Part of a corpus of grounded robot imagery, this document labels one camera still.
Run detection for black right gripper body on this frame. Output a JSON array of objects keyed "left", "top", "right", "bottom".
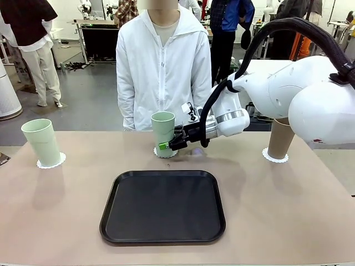
[{"left": 180, "top": 123, "right": 205, "bottom": 146}]

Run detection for tall light green cup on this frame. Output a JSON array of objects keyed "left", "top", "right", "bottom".
[
  {"left": 21, "top": 118, "right": 62, "bottom": 168},
  {"left": 150, "top": 111, "right": 176, "bottom": 158}
]

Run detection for white paper doily coaster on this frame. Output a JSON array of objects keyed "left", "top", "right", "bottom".
[
  {"left": 36, "top": 151, "right": 68, "bottom": 170},
  {"left": 153, "top": 146, "right": 179, "bottom": 160},
  {"left": 262, "top": 147, "right": 290, "bottom": 164}
]

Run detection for tall brown cup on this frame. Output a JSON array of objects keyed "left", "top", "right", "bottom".
[{"left": 267, "top": 116, "right": 295, "bottom": 160}]

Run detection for person's left forearm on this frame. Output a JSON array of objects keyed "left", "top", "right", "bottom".
[{"left": 191, "top": 83, "right": 213, "bottom": 111}]

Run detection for person's right forearm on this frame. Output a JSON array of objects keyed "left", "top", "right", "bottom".
[{"left": 118, "top": 91, "right": 138, "bottom": 131}]

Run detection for person in white jacket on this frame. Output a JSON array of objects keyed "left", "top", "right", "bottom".
[{"left": 115, "top": 2, "right": 213, "bottom": 132}]

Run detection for black plastic serving tray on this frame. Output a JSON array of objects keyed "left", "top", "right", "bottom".
[{"left": 99, "top": 170, "right": 227, "bottom": 246}]

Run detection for white folding table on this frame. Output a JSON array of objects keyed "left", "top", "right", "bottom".
[{"left": 234, "top": 59, "right": 296, "bottom": 77}]

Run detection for black hanging bag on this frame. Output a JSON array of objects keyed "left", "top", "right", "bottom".
[{"left": 240, "top": 29, "right": 252, "bottom": 51}]

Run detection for person in blue shirt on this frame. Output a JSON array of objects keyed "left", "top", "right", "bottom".
[{"left": 210, "top": 0, "right": 255, "bottom": 87}]

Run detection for person in plaid shirt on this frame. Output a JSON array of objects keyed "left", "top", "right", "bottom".
[{"left": 115, "top": 0, "right": 139, "bottom": 28}]

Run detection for person in orange trousers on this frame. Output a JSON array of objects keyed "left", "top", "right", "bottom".
[{"left": 293, "top": 30, "right": 313, "bottom": 60}]

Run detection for person in dark jacket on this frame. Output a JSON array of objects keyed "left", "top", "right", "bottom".
[{"left": 274, "top": 0, "right": 312, "bottom": 21}]

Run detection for person black shirt beige trousers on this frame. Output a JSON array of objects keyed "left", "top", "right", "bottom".
[{"left": 0, "top": 0, "right": 62, "bottom": 108}]

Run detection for white cylindrical floor unit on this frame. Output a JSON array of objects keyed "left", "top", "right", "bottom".
[{"left": 0, "top": 59, "right": 23, "bottom": 121}]

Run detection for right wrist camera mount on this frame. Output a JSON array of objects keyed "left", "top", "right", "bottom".
[{"left": 181, "top": 101, "right": 204, "bottom": 124}]

